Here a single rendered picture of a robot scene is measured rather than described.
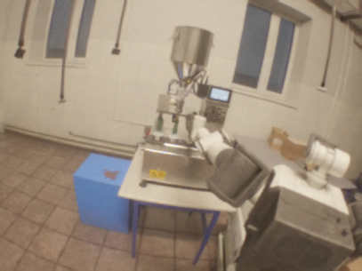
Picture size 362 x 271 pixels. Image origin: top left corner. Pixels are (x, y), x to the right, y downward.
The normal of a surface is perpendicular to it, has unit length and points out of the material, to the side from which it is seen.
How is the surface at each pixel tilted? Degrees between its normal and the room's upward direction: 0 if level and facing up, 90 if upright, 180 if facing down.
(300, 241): 91
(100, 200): 90
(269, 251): 91
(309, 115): 90
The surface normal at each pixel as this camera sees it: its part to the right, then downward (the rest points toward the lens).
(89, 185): 0.02, 0.36
